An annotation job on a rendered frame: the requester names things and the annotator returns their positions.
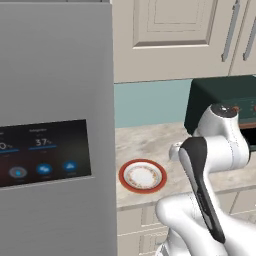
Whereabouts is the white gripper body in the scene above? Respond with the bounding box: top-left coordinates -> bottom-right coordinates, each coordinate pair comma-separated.
168,141 -> 183,162

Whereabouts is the dark green toaster oven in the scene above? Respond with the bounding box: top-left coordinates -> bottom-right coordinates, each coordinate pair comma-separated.
183,74 -> 256,153

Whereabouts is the red rimmed white plate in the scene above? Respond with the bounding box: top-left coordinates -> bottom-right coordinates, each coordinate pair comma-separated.
118,158 -> 168,195

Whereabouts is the beige drawer front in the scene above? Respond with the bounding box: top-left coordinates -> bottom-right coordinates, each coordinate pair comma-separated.
116,204 -> 169,236
215,188 -> 256,216

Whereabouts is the beige base cupboard door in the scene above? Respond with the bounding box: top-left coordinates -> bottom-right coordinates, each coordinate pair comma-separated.
117,227 -> 170,256

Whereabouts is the grey fridge with touch screen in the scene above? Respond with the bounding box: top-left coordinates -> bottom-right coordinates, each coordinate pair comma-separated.
0,0 -> 118,256

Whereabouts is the brown oven door handle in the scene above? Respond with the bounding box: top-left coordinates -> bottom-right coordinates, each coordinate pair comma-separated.
239,122 -> 256,130

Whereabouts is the beige narrow wall cupboard door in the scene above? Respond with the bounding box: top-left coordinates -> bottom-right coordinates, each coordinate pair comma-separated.
229,0 -> 256,77

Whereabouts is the grey cupboard bar handle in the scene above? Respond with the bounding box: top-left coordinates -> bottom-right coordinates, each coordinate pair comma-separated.
242,19 -> 256,62
221,0 -> 241,63

